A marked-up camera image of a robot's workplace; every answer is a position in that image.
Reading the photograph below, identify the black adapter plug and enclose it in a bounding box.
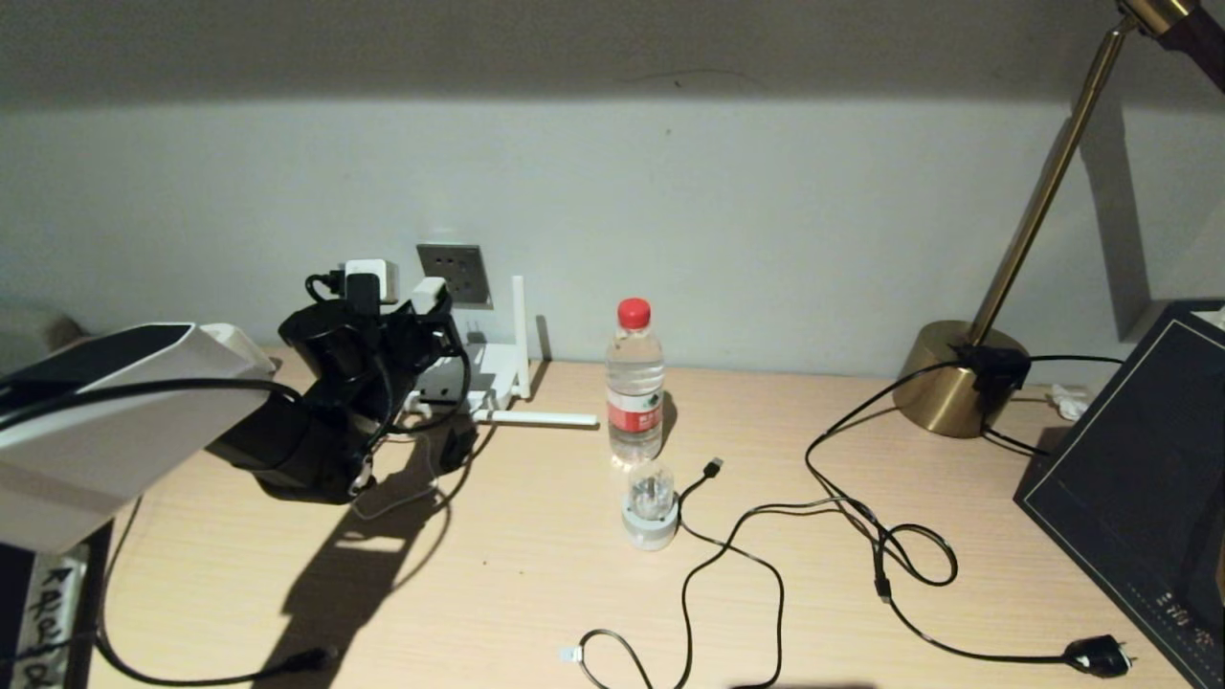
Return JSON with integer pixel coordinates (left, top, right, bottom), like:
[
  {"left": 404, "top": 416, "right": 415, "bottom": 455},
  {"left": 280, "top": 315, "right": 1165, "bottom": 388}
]
[{"left": 952, "top": 346, "right": 1033, "bottom": 395}]

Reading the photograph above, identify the white power adapter with cord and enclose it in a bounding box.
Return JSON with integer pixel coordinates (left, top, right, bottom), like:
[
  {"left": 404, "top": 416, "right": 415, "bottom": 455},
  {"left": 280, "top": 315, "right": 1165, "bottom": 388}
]
[{"left": 349, "top": 383, "right": 453, "bottom": 522}]

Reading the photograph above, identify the small black stand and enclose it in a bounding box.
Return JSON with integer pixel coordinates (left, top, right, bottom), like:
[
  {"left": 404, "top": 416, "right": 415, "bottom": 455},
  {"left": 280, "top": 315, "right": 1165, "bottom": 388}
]
[{"left": 440, "top": 426, "right": 478, "bottom": 472}]

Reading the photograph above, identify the white router with antennas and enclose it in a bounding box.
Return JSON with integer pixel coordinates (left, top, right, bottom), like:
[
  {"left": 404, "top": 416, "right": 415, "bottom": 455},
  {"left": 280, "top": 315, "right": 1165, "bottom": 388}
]
[{"left": 402, "top": 276, "right": 600, "bottom": 428}]

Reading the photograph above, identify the black USB cable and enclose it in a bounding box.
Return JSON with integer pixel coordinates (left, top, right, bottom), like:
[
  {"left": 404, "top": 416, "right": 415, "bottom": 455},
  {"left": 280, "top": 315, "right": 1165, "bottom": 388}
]
[
  {"left": 675, "top": 457, "right": 896, "bottom": 689},
  {"left": 560, "top": 627, "right": 661, "bottom": 689}
]

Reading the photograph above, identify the black box with gold trim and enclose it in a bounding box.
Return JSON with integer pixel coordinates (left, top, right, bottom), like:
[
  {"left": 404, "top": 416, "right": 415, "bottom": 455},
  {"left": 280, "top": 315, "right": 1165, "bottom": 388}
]
[{"left": 1012, "top": 301, "right": 1225, "bottom": 689}]

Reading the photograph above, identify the black lamp power cord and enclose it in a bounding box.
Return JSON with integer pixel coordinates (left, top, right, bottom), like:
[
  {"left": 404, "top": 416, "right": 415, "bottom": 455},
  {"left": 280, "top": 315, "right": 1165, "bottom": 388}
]
[{"left": 804, "top": 356, "right": 1136, "bottom": 678}]

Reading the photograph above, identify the small white clear humidifier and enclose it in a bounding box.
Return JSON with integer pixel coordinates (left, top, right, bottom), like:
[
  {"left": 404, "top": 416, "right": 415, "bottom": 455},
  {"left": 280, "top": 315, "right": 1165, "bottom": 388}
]
[{"left": 622, "top": 459, "right": 681, "bottom": 551}]

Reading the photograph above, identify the grey wall socket plate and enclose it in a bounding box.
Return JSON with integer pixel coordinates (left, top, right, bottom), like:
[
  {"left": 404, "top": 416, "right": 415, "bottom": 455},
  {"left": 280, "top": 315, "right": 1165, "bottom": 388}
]
[{"left": 417, "top": 244, "right": 495, "bottom": 310}]

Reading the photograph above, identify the white toilet paper roll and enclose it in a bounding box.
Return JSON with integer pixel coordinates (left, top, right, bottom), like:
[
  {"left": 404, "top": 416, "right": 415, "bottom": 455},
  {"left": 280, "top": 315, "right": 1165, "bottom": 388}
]
[{"left": 199, "top": 323, "right": 280, "bottom": 376}]

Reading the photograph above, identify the water bottle red cap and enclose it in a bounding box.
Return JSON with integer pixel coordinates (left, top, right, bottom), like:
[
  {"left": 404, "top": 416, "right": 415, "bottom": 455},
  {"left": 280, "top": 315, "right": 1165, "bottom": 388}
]
[{"left": 605, "top": 299, "right": 667, "bottom": 467}]

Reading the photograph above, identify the black ethernet cable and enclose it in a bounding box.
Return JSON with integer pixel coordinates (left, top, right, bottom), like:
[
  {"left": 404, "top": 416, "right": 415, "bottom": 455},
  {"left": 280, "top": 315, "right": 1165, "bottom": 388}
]
[{"left": 94, "top": 498, "right": 338, "bottom": 686}]

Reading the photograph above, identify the brass desk lamp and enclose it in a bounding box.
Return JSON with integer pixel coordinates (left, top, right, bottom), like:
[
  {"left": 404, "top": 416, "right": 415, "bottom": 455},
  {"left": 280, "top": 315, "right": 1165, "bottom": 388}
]
[{"left": 892, "top": 0, "right": 1225, "bottom": 439}]

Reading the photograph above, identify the crumpled white tissue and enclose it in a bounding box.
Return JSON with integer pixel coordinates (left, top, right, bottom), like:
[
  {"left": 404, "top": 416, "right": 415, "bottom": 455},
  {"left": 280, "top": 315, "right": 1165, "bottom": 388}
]
[{"left": 1045, "top": 383, "right": 1088, "bottom": 423}]

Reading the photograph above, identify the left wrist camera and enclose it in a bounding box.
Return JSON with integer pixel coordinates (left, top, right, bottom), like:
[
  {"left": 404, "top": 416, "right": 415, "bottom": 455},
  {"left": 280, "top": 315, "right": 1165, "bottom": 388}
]
[{"left": 343, "top": 258, "right": 400, "bottom": 307}]

